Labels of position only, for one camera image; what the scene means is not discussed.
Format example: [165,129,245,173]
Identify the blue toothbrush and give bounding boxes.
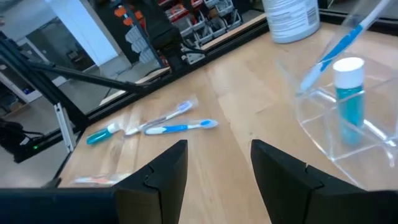
[297,0,392,96]
[144,118,219,136]

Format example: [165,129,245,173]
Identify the purple toothbrush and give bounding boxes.
[124,96,200,137]

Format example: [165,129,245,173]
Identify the teal mouthwash bottle white cap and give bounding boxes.
[332,57,366,147]
[86,123,122,146]

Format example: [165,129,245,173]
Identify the white wipes canister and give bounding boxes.
[261,0,321,44]

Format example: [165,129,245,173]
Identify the parts bins rack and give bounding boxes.
[155,0,246,65]

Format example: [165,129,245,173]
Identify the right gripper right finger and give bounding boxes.
[251,139,367,224]

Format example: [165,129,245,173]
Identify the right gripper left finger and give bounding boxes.
[114,139,189,224]

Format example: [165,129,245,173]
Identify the orange toothbrush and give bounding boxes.
[70,172,133,187]

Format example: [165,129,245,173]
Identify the black pegboard orange tools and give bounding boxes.
[93,0,165,68]

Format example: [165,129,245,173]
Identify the clear acrylic organizer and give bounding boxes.
[275,46,398,191]

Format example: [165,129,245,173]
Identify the black box green light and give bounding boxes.
[0,119,44,164]

